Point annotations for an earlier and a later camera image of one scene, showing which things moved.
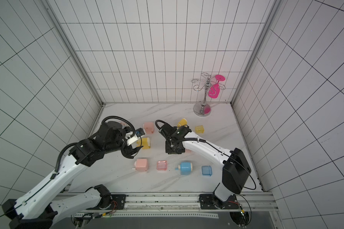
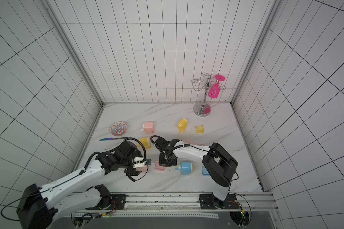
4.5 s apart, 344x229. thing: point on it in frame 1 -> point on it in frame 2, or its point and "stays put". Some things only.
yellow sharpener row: (145, 142) stays put
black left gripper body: (126, 152) -> (130, 171)
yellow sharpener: (183, 122) stays put
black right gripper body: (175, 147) -> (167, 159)
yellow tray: (199, 129) stays put
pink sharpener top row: (149, 127) stays put
